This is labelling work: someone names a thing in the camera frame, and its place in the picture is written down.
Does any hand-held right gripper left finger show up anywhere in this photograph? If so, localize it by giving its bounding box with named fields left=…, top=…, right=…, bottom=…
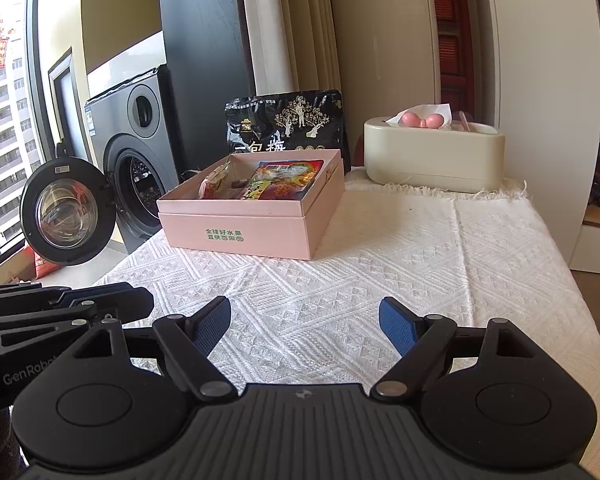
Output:
left=67, top=296, right=237, bottom=402

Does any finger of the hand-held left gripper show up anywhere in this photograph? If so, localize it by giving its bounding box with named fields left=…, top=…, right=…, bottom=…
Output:
left=0, top=282, right=156, bottom=342
left=0, top=282, right=76, bottom=307

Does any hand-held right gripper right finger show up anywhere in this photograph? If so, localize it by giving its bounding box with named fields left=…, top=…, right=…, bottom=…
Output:
left=370, top=296, right=531, bottom=402

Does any pink cardboard box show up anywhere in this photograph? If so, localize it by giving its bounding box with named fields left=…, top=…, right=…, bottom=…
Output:
left=156, top=148, right=346, bottom=261

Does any yellow cake packet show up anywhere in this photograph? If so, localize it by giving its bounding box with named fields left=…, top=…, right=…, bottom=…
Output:
left=197, top=155, right=233, bottom=201

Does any dark red packet yellow label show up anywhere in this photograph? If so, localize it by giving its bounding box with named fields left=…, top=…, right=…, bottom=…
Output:
left=240, top=162, right=313, bottom=202

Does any orange bag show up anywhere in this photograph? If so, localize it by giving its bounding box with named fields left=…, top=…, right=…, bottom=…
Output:
left=27, top=247, right=61, bottom=281

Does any white textured tablecloth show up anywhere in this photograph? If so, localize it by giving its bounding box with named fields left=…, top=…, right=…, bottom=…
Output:
left=92, top=167, right=600, bottom=480

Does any washing machine door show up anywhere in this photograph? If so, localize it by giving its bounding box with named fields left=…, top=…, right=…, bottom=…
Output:
left=20, top=157, right=117, bottom=267

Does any cream tissue box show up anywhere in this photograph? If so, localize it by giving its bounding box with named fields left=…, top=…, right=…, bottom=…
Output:
left=364, top=116, right=506, bottom=194

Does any grey washing machine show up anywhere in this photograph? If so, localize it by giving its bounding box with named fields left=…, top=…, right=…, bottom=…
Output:
left=85, top=64, right=186, bottom=255

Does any pink bow ornament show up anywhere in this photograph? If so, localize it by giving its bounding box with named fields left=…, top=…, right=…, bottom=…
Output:
left=399, top=111, right=450, bottom=130

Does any white tissue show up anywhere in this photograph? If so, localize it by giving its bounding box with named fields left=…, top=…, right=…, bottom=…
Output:
left=386, top=102, right=453, bottom=126

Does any black gold-printed snack bag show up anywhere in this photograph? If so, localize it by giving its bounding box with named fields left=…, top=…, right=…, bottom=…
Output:
left=224, top=89, right=352, bottom=173

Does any white laundry counter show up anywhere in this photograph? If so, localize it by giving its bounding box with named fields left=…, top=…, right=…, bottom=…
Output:
left=85, top=30, right=166, bottom=98

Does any tall black cabinet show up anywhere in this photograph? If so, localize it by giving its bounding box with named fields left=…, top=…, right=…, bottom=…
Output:
left=157, top=0, right=256, bottom=171

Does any red-brown wooden door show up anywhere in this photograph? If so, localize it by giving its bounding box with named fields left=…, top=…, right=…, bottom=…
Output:
left=427, top=0, right=473, bottom=106

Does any beige curtain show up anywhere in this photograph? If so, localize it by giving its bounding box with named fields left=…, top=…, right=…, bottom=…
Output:
left=240, top=0, right=343, bottom=98

